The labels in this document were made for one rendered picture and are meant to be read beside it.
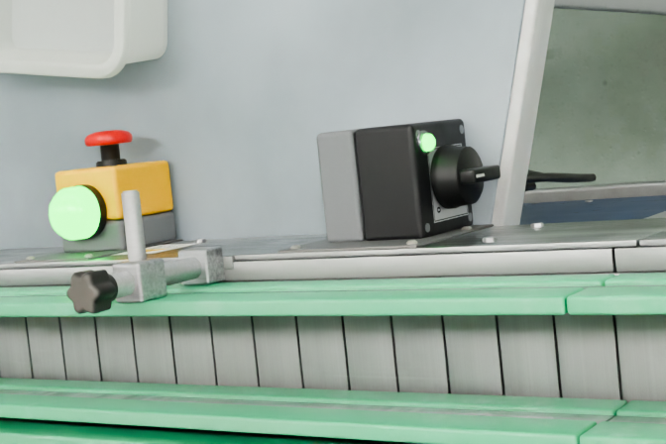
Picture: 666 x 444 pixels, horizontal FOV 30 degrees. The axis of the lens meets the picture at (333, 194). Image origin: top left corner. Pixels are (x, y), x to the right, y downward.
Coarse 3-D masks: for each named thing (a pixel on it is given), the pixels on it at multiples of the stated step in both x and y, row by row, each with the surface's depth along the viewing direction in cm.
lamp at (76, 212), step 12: (60, 192) 101; (72, 192) 100; (84, 192) 101; (96, 192) 101; (60, 204) 100; (72, 204) 100; (84, 204) 100; (96, 204) 101; (60, 216) 100; (72, 216) 100; (84, 216) 100; (96, 216) 101; (60, 228) 101; (72, 228) 100; (84, 228) 100; (96, 228) 101
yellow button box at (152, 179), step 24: (96, 168) 102; (120, 168) 101; (144, 168) 104; (168, 168) 106; (120, 192) 101; (144, 192) 104; (168, 192) 106; (120, 216) 101; (144, 216) 104; (168, 216) 106; (72, 240) 104; (96, 240) 102; (120, 240) 101; (168, 240) 106
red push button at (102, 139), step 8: (88, 136) 104; (96, 136) 104; (104, 136) 103; (112, 136) 103; (120, 136) 104; (128, 136) 105; (88, 144) 104; (96, 144) 104; (104, 144) 104; (112, 144) 104; (104, 152) 105; (112, 152) 105; (104, 160) 105
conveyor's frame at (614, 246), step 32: (544, 224) 87; (576, 224) 85; (608, 224) 83; (640, 224) 80; (0, 256) 110; (160, 256) 94; (256, 256) 87; (288, 256) 86; (320, 256) 84; (352, 256) 83; (384, 256) 81; (416, 256) 80; (448, 256) 78; (480, 256) 77; (512, 256) 76; (544, 256) 75; (576, 256) 74; (608, 256) 73; (640, 256) 72
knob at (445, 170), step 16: (432, 160) 86; (448, 160) 85; (464, 160) 85; (480, 160) 88; (432, 176) 86; (448, 176) 85; (464, 176) 84; (480, 176) 85; (496, 176) 87; (448, 192) 85; (464, 192) 85; (480, 192) 87; (448, 208) 87
